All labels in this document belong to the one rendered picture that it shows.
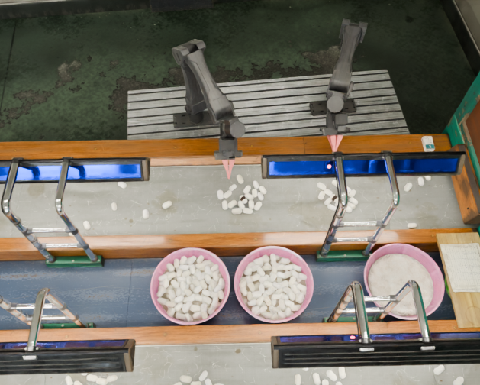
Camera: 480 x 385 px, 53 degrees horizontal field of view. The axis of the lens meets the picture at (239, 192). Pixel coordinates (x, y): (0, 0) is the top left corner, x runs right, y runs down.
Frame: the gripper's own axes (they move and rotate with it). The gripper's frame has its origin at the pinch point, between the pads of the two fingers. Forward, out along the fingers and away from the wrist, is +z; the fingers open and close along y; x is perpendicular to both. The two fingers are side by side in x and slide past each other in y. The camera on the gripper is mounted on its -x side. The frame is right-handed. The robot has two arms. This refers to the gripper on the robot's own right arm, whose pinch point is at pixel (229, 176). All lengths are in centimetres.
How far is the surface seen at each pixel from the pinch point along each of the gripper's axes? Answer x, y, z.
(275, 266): -15.9, 15.7, 29.7
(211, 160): 11.8, -6.9, -4.5
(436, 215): -4, 76, 16
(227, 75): 144, 0, -44
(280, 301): -23.8, 16.4, 39.0
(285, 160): -30.1, 17.5, -9.2
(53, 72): 148, -113, -48
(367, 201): 1, 52, 11
